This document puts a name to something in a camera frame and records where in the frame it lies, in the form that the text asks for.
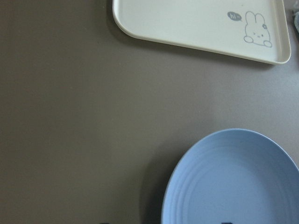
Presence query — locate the cream rabbit tray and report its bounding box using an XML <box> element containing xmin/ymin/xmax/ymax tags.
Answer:
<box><xmin>112</xmin><ymin>0</ymin><xmax>291</xmax><ymax>64</ymax></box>

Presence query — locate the blue round plate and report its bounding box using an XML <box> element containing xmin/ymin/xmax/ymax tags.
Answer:
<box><xmin>161</xmin><ymin>129</ymin><xmax>299</xmax><ymax>224</ymax></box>

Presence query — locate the grey folded cloth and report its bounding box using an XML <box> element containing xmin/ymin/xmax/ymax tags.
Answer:
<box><xmin>290</xmin><ymin>0</ymin><xmax>299</xmax><ymax>40</ymax></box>

